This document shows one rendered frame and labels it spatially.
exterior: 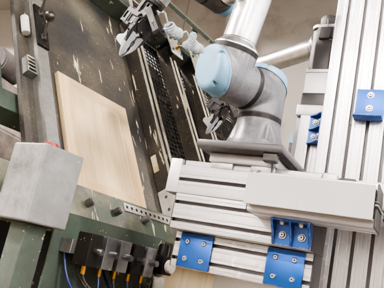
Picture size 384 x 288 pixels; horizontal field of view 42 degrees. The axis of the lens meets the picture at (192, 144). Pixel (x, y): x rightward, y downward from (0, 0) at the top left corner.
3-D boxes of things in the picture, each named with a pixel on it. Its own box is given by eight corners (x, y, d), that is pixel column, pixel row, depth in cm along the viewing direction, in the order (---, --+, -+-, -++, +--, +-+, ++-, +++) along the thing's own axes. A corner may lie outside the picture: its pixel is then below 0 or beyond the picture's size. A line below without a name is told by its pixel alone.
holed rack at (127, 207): (124, 211, 168) (125, 210, 168) (122, 203, 170) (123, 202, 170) (307, 270, 296) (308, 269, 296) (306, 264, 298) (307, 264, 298)
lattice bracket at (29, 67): (22, 74, 166) (28, 69, 165) (20, 58, 170) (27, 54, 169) (31, 79, 170) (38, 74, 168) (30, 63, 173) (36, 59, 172)
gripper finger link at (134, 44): (116, 54, 172) (132, 32, 172) (127, 61, 168) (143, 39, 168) (111, 50, 169) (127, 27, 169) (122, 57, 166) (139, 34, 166)
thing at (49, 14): (38, 43, 177) (46, 15, 167) (36, 35, 179) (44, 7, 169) (48, 44, 179) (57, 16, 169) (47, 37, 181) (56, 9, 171)
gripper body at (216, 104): (211, 113, 229) (227, 91, 229) (225, 122, 224) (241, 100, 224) (204, 107, 222) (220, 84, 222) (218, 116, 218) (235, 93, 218)
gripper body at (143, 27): (131, 31, 173) (151, 3, 173) (146, 41, 168) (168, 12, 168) (118, 20, 167) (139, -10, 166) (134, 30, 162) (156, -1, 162)
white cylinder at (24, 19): (18, 17, 180) (19, 33, 176) (23, 12, 179) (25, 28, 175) (24, 21, 183) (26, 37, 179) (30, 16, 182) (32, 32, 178)
